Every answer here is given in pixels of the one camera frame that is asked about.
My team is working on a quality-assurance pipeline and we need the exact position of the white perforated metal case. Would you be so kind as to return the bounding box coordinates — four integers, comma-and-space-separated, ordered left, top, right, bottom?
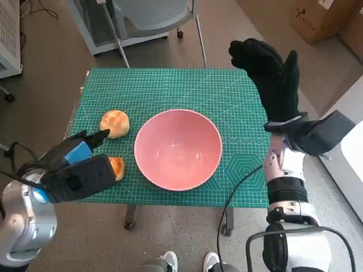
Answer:
0, 0, 23, 79

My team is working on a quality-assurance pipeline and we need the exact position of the long striped bread loaf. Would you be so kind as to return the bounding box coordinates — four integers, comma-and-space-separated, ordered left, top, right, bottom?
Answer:
109, 156, 125, 182

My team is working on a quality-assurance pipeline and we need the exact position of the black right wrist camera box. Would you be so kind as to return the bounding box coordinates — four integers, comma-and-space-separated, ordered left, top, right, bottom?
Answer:
294, 110, 357, 156

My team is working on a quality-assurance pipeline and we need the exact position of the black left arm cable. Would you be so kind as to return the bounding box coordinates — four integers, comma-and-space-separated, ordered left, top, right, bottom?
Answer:
0, 169, 42, 188
3, 141, 40, 161

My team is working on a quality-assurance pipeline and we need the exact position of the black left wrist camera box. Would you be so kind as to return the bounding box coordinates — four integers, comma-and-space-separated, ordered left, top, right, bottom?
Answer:
42, 154, 117, 203

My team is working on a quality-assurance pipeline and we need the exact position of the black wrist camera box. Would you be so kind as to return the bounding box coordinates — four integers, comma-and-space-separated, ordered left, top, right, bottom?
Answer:
294, 110, 357, 156
42, 154, 117, 203

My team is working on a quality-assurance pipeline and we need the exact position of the plain cardboard box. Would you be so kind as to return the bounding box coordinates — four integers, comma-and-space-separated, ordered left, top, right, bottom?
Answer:
339, 5, 363, 62

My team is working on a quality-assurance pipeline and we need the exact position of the black office chair base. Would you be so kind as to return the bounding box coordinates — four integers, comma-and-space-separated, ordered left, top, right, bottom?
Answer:
0, 84, 15, 154

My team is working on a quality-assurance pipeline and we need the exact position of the round bread bun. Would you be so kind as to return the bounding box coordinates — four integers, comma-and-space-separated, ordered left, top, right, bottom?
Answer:
99, 109, 130, 140

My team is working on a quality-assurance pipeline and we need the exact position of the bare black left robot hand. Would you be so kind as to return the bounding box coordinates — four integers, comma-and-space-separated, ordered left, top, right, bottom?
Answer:
41, 129, 111, 173

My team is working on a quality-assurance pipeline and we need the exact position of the grey table leg with caster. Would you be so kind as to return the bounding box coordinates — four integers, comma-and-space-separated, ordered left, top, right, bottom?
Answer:
222, 208, 236, 236
124, 204, 137, 230

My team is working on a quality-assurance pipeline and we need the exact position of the grey mesh chair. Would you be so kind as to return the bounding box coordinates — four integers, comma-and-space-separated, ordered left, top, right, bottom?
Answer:
96, 0, 206, 69

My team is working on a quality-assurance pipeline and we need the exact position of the pink bowl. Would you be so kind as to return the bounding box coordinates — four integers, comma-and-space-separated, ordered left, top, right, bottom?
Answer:
133, 109, 223, 192

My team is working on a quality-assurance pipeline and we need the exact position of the green cutting mat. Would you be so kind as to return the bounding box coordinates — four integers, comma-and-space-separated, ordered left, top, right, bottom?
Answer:
55, 67, 272, 209

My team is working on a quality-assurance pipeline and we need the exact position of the cardboard box with black logo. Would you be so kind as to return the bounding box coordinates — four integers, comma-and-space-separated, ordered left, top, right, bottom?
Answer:
289, 0, 361, 45

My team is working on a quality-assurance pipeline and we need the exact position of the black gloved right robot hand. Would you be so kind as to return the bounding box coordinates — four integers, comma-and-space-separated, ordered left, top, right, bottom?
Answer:
228, 38, 301, 124

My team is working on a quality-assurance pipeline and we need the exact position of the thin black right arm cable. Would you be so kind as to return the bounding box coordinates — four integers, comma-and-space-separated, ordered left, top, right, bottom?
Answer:
216, 163, 266, 272

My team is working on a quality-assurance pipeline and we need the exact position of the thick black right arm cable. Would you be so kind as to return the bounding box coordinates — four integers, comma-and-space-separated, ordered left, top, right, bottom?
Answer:
245, 226, 357, 272

